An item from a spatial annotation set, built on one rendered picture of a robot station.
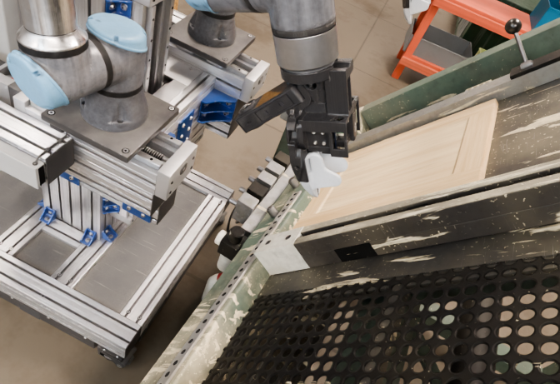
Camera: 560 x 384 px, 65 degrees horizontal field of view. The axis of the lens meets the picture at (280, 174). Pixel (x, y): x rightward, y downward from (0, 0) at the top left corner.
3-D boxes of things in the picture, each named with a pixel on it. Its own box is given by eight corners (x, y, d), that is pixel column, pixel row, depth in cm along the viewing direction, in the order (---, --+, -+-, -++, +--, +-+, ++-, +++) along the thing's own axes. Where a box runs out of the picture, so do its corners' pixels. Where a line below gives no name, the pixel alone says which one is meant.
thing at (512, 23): (522, 73, 109) (504, 24, 111) (538, 67, 107) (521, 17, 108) (518, 72, 106) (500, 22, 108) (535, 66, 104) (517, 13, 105)
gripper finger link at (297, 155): (305, 189, 60) (296, 134, 55) (294, 187, 61) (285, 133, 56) (315, 168, 64) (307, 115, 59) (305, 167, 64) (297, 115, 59)
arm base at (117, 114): (65, 112, 100) (62, 76, 93) (107, 82, 111) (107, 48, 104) (122, 142, 99) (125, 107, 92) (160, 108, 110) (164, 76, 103)
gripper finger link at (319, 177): (342, 212, 63) (336, 159, 57) (302, 207, 65) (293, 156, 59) (347, 198, 65) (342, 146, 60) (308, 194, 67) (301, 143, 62)
